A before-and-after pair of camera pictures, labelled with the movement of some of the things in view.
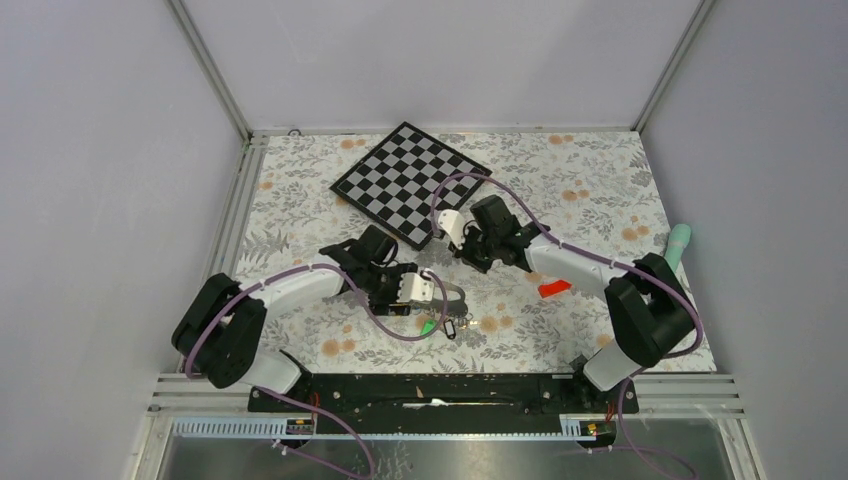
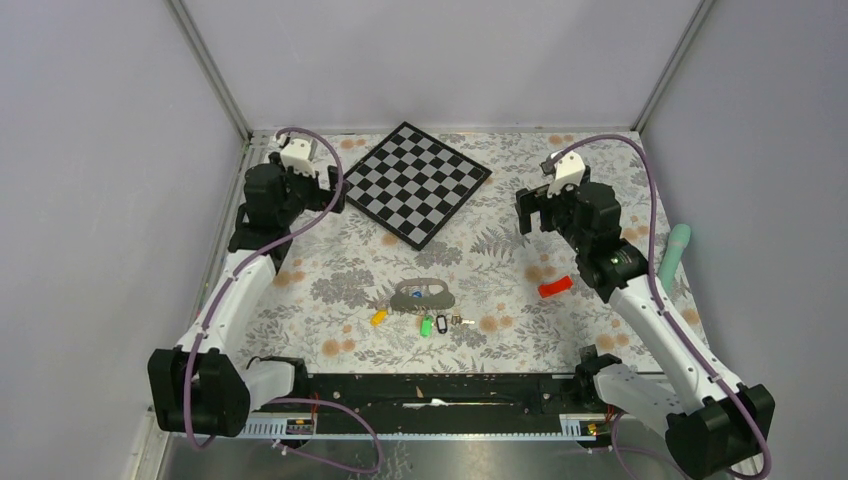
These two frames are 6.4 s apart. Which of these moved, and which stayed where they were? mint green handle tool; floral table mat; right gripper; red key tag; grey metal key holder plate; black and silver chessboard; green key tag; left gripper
Moved: grey metal key holder plate; right gripper; left gripper
Stayed: red key tag; floral table mat; mint green handle tool; green key tag; black and silver chessboard
